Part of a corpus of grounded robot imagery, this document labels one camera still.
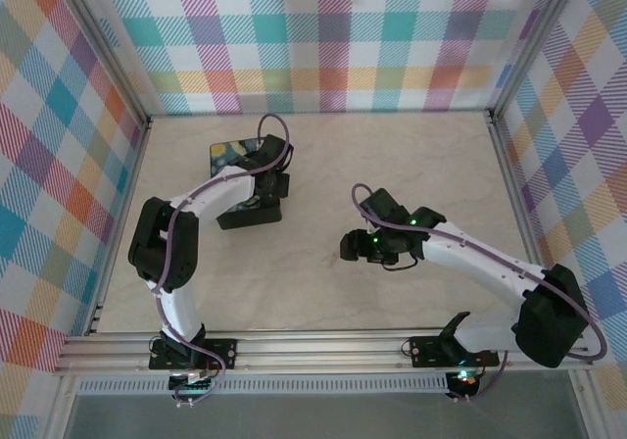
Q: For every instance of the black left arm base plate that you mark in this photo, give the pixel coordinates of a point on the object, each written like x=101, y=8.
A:
x=225, y=353

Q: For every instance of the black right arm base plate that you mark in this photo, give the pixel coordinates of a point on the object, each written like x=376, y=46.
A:
x=426, y=351

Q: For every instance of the aluminium frame post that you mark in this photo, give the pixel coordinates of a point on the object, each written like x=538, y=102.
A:
x=533, y=42
x=116, y=52

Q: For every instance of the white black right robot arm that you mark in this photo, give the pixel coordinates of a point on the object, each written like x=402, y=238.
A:
x=480, y=262

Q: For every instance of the aluminium table side rail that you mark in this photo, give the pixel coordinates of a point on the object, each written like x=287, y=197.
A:
x=514, y=189
x=130, y=184

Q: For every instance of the black box with painted lid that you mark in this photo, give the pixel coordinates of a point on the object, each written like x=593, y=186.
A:
x=220, y=157

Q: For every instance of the long aluminium mounting rail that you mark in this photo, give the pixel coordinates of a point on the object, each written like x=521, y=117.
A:
x=318, y=351

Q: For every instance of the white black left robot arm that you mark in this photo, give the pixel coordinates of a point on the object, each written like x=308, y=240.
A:
x=181, y=311

